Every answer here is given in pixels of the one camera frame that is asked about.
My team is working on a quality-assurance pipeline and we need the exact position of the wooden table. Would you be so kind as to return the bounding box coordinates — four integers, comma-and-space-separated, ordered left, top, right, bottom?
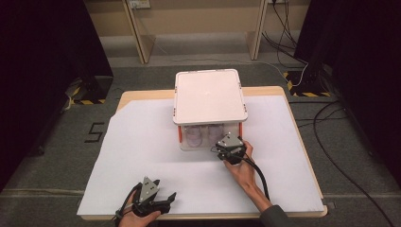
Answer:
79, 85, 329, 221

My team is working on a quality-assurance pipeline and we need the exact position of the white storage box lid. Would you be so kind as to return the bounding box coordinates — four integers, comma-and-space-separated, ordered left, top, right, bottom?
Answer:
172, 68, 249, 126

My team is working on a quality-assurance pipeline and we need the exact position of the bundle of black cables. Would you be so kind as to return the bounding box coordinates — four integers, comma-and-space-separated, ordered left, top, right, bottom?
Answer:
260, 0, 309, 68

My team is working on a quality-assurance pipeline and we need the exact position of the wooden post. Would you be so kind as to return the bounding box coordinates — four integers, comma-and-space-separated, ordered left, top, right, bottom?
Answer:
122, 0, 157, 65
245, 0, 270, 61

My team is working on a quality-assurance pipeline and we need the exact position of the clear plastic storage box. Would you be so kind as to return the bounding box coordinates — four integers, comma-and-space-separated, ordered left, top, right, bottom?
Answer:
176, 121, 244, 151

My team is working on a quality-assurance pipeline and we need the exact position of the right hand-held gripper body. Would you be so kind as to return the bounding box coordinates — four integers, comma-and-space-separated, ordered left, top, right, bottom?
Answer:
215, 132, 248, 166

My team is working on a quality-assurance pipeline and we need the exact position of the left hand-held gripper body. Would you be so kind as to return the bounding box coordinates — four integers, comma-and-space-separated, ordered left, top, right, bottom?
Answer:
131, 176, 173, 218

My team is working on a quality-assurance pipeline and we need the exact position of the stand base with hazard tape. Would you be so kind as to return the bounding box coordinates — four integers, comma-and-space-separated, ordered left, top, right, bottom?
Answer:
66, 75, 114, 106
283, 69, 333, 98

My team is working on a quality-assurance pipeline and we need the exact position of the person's right hand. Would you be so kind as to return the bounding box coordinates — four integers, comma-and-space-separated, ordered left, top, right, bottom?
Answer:
222, 139, 257, 192

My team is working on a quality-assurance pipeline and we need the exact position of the person's left hand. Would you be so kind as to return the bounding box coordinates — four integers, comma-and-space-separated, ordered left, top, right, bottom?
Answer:
117, 194, 162, 227

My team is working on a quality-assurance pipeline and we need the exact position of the long black floor cable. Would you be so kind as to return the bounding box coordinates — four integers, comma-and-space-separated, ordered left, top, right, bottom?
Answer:
312, 99, 395, 227

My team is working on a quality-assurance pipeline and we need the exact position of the wall socket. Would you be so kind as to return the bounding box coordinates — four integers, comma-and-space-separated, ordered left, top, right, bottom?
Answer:
128, 0, 152, 9

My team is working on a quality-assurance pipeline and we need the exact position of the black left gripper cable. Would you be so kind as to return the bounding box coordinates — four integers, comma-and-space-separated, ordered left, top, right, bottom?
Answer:
113, 182, 142, 226

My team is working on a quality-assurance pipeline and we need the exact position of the white paper sheet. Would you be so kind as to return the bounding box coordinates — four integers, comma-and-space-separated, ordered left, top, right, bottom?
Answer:
76, 95, 325, 218

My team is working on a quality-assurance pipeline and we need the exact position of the black curtain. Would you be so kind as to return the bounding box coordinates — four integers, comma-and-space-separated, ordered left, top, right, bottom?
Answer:
293, 0, 401, 187
0, 0, 114, 192

